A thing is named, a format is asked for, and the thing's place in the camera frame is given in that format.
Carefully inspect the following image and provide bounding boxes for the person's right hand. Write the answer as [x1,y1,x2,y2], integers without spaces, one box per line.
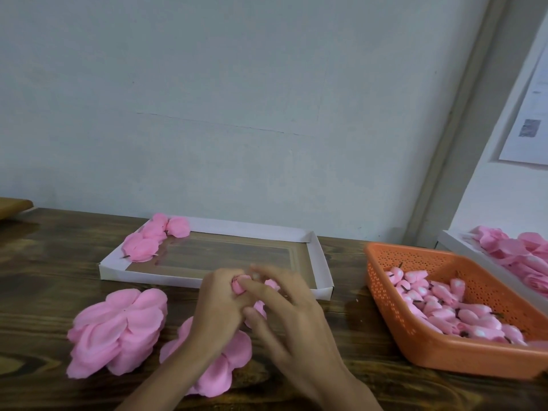
[236,264,362,406]

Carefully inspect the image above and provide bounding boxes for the person's left hand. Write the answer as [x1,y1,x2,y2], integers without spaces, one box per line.
[185,268,258,365]

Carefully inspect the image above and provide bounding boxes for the pink rose being assembled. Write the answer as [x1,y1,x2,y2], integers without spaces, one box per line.
[231,273,281,319]

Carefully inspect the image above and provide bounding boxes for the stack of pink petals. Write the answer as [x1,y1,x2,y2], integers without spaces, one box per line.
[159,316,253,399]
[67,287,169,379]

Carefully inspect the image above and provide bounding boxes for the white shallow tray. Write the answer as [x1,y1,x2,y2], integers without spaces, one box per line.
[99,215,335,300]

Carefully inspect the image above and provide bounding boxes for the group of finished pink roses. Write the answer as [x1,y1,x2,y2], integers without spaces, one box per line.
[122,213,192,263]

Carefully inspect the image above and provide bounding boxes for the pink rose buds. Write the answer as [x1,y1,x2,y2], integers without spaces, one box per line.
[385,268,548,349]

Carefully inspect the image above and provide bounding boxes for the pile of pink petals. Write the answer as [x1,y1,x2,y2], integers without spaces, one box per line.
[466,225,548,298]

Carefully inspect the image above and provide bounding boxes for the person's right forearm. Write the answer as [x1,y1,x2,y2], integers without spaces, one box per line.
[324,376,384,411]

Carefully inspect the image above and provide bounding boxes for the orange plastic basket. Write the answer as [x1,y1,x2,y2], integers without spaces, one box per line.
[365,242,548,380]

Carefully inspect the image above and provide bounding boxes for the white paper notice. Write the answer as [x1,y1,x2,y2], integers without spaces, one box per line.
[499,68,548,166]

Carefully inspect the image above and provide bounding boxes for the grey door frame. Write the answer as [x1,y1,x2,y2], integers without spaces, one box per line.
[404,0,541,248]

